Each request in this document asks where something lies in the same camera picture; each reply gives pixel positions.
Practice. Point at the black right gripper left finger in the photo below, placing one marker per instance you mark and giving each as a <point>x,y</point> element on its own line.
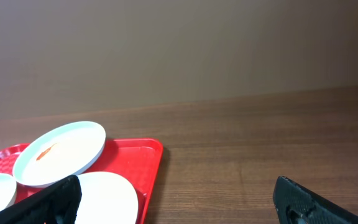
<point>57,203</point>

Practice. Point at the white plate back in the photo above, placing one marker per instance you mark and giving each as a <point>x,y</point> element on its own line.
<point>67,150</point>

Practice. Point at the red plastic tray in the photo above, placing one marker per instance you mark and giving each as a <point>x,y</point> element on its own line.
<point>137,160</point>

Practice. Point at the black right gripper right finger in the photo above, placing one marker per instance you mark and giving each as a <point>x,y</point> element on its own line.
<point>296,204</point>

